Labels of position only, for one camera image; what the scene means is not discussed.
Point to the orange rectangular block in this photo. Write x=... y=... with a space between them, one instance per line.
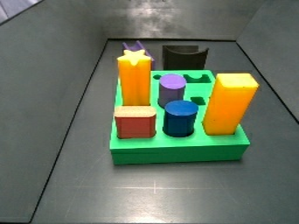
x=231 y=95

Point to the black arch fixture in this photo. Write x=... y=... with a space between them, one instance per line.
x=183 y=57

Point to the blue cylinder block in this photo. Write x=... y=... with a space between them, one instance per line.
x=179 y=118

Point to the green shape sorter base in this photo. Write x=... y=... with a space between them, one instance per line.
x=167 y=149

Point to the purple arch block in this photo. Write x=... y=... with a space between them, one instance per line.
x=136 y=47

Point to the purple cylinder block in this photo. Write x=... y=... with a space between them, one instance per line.
x=171 y=88

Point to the orange star block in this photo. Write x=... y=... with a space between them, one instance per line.
x=134 y=68

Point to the red rounded square block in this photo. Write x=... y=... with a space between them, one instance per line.
x=135 y=121

